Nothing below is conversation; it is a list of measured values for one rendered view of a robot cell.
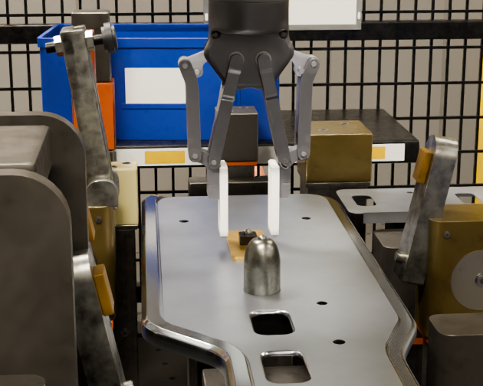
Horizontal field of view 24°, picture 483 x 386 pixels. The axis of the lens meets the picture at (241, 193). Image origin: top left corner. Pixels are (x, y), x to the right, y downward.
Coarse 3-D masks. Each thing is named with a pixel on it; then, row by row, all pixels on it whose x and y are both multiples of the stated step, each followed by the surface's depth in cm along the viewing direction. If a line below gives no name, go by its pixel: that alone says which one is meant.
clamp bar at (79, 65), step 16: (64, 32) 101; (80, 32) 101; (112, 32) 102; (48, 48) 102; (64, 48) 101; (80, 48) 101; (112, 48) 102; (80, 64) 102; (80, 80) 102; (80, 96) 103; (96, 96) 103; (80, 112) 103; (96, 112) 103; (80, 128) 103; (96, 128) 103; (96, 144) 104; (96, 160) 104; (96, 176) 105; (112, 176) 108
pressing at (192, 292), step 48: (144, 240) 110; (192, 240) 111; (288, 240) 111; (336, 240) 111; (144, 288) 97; (192, 288) 98; (240, 288) 98; (288, 288) 98; (336, 288) 98; (384, 288) 99; (144, 336) 90; (192, 336) 86; (240, 336) 87; (288, 336) 87; (336, 336) 87; (384, 336) 87; (240, 384) 78; (288, 384) 79; (336, 384) 79; (384, 384) 79
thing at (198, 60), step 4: (200, 52) 104; (192, 56) 104; (196, 56) 104; (200, 56) 104; (204, 56) 104; (192, 60) 104; (196, 60) 104; (200, 60) 104; (204, 60) 104; (192, 64) 104; (196, 64) 104; (200, 64) 104; (196, 68) 104; (200, 68) 104; (196, 72) 104; (200, 72) 104; (196, 76) 104; (200, 76) 104
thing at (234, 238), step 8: (232, 232) 113; (240, 232) 110; (256, 232) 113; (232, 240) 110; (240, 240) 109; (248, 240) 109; (232, 248) 108; (240, 248) 108; (232, 256) 106; (240, 256) 105
